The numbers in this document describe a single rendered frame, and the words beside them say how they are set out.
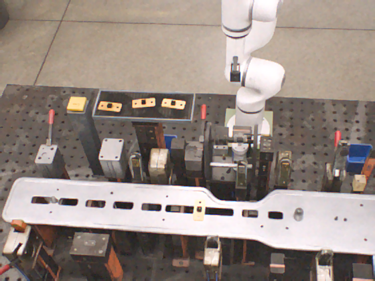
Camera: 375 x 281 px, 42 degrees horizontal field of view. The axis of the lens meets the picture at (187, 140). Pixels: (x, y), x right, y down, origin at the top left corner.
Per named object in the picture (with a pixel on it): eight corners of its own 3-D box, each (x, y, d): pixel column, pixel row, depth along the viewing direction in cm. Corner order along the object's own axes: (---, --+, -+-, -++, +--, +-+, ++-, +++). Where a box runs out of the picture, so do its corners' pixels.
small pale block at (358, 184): (337, 232, 197) (355, 182, 168) (336, 224, 199) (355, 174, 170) (346, 233, 196) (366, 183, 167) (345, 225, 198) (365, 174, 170)
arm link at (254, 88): (240, 89, 210) (243, 47, 191) (283, 99, 206) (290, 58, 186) (232, 110, 204) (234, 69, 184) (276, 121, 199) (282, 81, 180)
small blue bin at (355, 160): (343, 173, 213) (347, 162, 206) (341, 155, 219) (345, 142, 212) (369, 174, 212) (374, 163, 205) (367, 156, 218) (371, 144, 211)
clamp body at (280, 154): (265, 221, 202) (271, 170, 172) (265, 197, 209) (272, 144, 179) (288, 223, 201) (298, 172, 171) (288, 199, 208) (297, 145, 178)
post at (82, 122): (91, 177, 221) (65, 113, 186) (95, 163, 225) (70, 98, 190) (108, 178, 220) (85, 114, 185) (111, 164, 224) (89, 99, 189)
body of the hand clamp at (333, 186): (313, 225, 199) (327, 177, 171) (313, 210, 203) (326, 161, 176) (328, 226, 199) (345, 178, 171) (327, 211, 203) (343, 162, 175)
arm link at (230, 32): (222, 9, 140) (222, 17, 142) (220, 29, 134) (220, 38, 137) (252, 9, 139) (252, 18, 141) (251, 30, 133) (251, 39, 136)
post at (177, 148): (179, 203, 209) (169, 148, 178) (180, 193, 212) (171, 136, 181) (190, 205, 209) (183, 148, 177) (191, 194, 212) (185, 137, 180)
